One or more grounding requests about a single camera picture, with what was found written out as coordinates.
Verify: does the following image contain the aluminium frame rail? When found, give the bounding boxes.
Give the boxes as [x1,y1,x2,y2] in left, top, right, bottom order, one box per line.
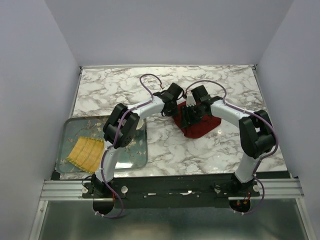
[40,178,305,202]

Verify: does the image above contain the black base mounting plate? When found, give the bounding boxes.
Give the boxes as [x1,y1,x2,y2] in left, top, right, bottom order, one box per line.
[65,173,263,216]

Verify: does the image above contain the red cloth napkin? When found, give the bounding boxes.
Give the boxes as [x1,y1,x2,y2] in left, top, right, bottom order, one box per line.
[172,96,222,139]

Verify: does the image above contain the yellow woven coaster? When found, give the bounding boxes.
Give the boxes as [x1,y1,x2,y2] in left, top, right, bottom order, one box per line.
[66,136,105,174]

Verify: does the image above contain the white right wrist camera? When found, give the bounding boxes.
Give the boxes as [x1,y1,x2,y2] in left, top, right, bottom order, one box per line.
[186,91,197,107]

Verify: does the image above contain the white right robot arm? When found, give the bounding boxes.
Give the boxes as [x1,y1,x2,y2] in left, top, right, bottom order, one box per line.
[180,85,279,196]

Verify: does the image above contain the white cup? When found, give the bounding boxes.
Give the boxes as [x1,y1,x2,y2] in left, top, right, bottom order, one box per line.
[135,119,145,138]

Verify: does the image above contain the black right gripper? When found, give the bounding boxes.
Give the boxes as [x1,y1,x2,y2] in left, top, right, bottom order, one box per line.
[179,104,205,129]

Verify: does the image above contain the floral metal tray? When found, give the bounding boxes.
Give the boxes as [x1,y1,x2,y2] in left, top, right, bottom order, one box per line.
[55,115,148,175]

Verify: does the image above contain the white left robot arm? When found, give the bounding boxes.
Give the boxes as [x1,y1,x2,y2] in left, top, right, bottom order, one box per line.
[90,83,184,198]

